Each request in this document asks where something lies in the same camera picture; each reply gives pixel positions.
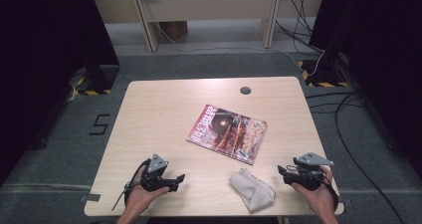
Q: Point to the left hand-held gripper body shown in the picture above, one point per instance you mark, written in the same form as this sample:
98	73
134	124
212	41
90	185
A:
156	180

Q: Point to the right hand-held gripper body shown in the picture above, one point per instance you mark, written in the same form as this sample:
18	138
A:
308	176

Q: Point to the beige cloth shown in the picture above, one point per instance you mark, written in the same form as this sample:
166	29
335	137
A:
253	192

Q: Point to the red cover magazine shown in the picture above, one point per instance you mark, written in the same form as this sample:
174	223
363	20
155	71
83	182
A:
229	132

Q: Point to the person's left hand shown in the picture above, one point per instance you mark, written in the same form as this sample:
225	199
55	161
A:
139	199

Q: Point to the person's right hand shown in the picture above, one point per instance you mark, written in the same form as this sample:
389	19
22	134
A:
320	199

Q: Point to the grey tape strip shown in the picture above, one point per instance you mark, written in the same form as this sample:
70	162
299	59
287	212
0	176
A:
347	203
90	197

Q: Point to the black yellow striped stand base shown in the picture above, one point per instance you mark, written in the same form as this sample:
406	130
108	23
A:
320	76
99	79

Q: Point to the black curtain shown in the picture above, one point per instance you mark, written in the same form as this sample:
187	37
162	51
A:
43	68
381	51

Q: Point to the brown cardboard box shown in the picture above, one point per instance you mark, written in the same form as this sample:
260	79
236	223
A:
174	30

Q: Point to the beige wooden desk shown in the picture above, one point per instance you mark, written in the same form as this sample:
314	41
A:
212	6

